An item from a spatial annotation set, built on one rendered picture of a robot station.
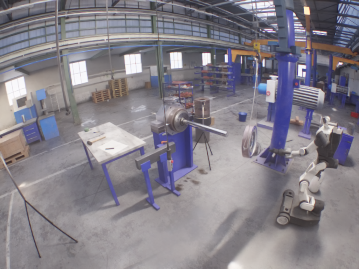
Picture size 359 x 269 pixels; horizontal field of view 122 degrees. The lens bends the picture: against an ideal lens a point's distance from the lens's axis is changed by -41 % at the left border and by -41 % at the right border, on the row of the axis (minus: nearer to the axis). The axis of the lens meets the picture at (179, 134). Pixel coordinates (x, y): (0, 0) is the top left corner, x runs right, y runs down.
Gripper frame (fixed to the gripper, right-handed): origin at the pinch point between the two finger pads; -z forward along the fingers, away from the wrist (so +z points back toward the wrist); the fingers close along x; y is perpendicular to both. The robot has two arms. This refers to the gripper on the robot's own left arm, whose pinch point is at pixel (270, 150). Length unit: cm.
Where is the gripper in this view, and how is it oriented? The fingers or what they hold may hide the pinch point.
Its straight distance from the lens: 220.4
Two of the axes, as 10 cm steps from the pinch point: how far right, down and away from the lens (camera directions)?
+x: -5.5, -3.4, -7.7
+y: -3.0, 9.3, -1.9
